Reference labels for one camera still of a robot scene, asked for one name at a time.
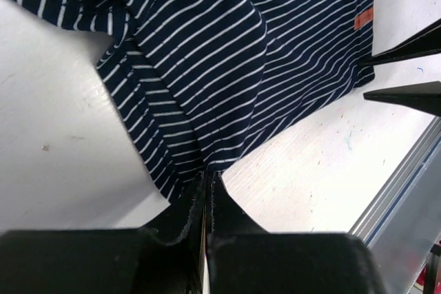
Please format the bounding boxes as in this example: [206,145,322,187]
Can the striped blue cloth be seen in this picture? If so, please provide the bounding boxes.
[14,0,375,201]

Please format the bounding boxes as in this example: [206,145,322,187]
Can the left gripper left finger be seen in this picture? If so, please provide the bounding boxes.
[1,173,207,293]

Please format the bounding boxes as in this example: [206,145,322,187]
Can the aluminium rail frame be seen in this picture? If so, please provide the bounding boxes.
[350,118,440,293]

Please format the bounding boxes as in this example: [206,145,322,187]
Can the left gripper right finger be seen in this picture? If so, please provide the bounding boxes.
[205,173,379,293]

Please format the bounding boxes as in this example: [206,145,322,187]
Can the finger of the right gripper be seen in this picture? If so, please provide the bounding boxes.
[360,19,440,67]
[363,81,441,117]

